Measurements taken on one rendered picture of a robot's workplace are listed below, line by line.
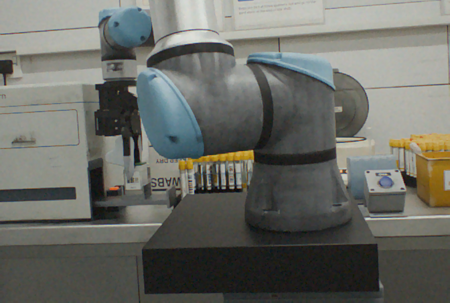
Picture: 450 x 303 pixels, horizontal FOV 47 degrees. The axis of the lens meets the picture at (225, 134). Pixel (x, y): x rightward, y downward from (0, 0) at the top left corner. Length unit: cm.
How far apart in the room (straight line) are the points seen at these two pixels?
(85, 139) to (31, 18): 86
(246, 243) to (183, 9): 30
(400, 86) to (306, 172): 107
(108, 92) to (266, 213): 56
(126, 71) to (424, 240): 69
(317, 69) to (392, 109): 105
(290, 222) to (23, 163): 69
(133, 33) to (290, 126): 44
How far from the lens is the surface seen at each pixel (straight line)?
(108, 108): 114
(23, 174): 120
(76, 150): 115
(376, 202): 105
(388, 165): 119
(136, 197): 113
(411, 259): 180
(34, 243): 118
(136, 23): 102
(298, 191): 68
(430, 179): 113
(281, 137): 67
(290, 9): 171
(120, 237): 110
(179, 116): 60
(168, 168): 139
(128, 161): 111
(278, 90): 66
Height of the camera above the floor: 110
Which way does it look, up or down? 3 degrees down
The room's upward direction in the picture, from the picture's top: 3 degrees counter-clockwise
